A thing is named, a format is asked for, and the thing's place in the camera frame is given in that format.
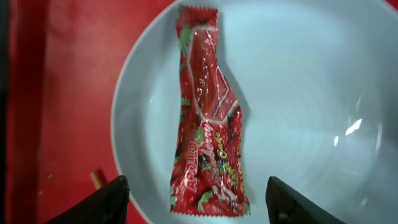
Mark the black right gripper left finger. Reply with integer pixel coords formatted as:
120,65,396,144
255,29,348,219
47,175,129,224

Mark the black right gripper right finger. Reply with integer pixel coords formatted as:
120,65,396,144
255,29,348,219
265,176,345,224

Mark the red snack wrapper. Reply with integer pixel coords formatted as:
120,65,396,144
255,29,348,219
169,5,251,217

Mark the wooden chopstick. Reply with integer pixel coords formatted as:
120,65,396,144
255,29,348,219
90,169,108,190

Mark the light blue plate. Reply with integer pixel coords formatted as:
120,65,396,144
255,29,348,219
111,0,397,223

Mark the red plastic tray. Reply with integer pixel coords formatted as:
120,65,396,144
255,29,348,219
3,0,169,223

